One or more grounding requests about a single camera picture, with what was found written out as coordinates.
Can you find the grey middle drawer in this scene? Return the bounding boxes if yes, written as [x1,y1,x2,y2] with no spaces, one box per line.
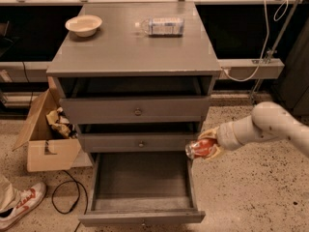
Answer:
[78,122,201,153]

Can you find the metal support pole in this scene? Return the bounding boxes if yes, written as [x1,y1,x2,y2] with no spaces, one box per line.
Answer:
[249,0,303,104]

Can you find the grey open bottom drawer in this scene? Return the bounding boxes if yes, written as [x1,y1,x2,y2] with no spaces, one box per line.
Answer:
[79,152,205,226]

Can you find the grey top drawer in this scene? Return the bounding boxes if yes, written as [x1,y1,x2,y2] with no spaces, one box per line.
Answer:
[59,77,211,125]

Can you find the open cardboard box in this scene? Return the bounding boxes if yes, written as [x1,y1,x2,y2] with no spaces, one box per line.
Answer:
[14,77,81,172]

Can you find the black floor cable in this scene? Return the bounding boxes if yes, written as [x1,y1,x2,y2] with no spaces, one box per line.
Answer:
[51,169,89,232]

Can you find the crumpled wrappers in box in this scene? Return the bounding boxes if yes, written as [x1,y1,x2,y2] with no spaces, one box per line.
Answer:
[46,107,77,139]

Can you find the grey drawer cabinet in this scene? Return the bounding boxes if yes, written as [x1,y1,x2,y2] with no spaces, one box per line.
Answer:
[46,1,222,161]

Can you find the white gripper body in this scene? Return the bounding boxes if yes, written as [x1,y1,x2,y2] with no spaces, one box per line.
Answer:
[217,122,241,151]

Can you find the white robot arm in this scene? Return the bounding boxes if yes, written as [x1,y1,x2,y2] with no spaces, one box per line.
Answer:
[199,101,309,159]

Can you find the white red sneaker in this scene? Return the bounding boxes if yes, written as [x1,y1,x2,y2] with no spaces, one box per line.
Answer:
[0,182,46,232]

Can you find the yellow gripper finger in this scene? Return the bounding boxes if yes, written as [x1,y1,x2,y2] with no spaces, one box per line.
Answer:
[198,128,218,139]
[205,144,225,160]

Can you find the white ceramic bowl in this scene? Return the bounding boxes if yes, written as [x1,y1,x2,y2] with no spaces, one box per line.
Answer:
[65,14,102,38]

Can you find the clear plastic water bottle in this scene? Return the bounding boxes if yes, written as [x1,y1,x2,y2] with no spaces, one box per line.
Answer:
[135,17,184,37]

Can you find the beige trouser leg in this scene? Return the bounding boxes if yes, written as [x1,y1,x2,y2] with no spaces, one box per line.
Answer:
[0,174,21,213]

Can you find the dark cabinet at right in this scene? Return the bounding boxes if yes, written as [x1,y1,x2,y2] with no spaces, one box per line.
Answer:
[273,19,309,117]

